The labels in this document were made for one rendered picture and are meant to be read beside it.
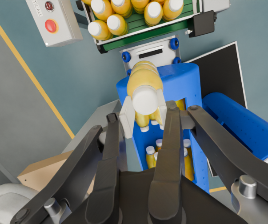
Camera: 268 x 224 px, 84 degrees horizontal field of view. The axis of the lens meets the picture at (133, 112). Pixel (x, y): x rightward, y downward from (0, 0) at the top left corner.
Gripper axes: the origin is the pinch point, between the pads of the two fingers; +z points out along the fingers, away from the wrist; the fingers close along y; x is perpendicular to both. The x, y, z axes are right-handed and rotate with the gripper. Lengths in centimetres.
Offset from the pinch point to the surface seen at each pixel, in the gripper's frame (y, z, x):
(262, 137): 51, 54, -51
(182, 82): 9.0, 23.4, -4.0
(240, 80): 80, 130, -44
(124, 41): -7, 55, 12
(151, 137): -5, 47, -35
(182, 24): 18, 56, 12
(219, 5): 34, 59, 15
